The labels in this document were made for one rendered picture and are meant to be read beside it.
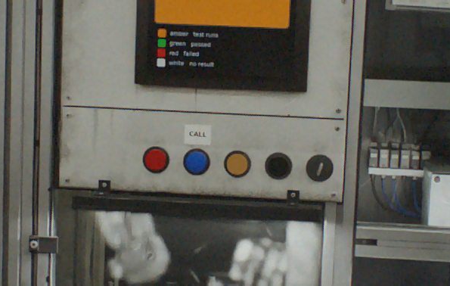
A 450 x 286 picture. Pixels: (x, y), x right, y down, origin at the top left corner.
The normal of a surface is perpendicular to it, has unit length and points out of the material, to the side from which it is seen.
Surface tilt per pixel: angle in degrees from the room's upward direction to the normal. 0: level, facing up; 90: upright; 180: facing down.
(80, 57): 90
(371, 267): 90
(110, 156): 90
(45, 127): 90
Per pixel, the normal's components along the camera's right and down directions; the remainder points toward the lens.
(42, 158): -0.08, 0.11
